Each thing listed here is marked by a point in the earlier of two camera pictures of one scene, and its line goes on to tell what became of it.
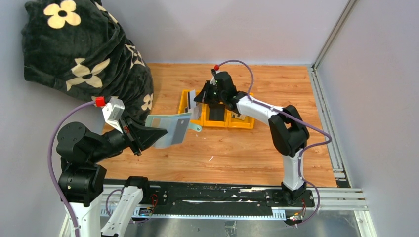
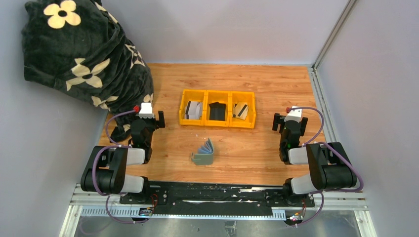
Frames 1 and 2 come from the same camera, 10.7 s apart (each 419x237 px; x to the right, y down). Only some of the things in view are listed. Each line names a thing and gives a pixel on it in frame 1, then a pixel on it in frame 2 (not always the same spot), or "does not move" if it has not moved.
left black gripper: (133, 137) to (147, 120)
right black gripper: (213, 90) to (291, 123)
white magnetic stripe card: (191, 99) to (193, 110)
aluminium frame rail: (340, 174) does not move
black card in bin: (217, 112) does not move
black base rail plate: (180, 198) does not move
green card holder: (177, 125) to (205, 154)
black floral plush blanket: (73, 47) does not move
